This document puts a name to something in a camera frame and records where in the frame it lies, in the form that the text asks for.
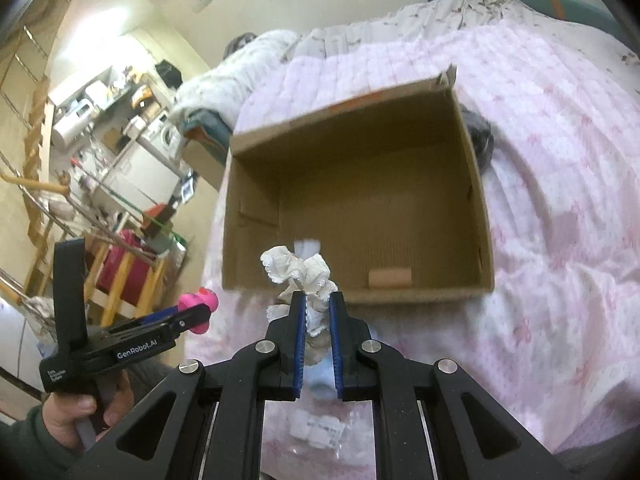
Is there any white floral duvet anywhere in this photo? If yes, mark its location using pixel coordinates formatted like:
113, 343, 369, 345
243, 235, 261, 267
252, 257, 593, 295
169, 0, 508, 129

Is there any black hanging garment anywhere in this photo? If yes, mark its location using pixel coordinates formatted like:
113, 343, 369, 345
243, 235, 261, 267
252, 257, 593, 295
154, 60, 183, 90

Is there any person's left hand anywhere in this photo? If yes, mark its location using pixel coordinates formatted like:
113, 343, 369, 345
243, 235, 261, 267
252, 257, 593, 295
42, 370, 134, 452

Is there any yellow wooden chair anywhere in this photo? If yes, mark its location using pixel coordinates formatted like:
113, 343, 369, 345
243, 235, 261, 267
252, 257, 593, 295
84, 240, 168, 327

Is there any white kitchen cabinet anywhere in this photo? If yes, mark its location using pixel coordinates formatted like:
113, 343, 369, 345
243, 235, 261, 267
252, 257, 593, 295
103, 143, 180, 210

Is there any pink plush toy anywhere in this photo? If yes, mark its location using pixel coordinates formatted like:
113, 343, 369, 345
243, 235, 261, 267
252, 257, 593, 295
177, 287, 219, 335

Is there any teal orange bolster pillow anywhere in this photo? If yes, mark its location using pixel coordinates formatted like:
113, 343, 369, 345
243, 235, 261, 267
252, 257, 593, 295
520, 0, 629, 44

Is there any white washing machine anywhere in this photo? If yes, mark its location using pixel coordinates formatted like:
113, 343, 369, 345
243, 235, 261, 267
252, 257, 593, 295
138, 113, 181, 166

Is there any light blue fluffy cloth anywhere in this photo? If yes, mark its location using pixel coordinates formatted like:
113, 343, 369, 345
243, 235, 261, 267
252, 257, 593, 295
304, 320, 374, 401

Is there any red bag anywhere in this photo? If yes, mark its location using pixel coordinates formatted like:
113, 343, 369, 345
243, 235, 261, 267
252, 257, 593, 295
94, 228, 156, 306

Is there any cardboard box beside bed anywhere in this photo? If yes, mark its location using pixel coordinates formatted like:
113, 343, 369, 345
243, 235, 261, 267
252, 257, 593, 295
181, 138, 229, 190

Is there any open cardboard box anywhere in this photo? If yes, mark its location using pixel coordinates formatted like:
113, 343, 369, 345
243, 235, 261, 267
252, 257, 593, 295
221, 68, 495, 304

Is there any dark striped garment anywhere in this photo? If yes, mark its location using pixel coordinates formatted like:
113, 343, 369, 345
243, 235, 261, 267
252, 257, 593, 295
460, 105, 495, 174

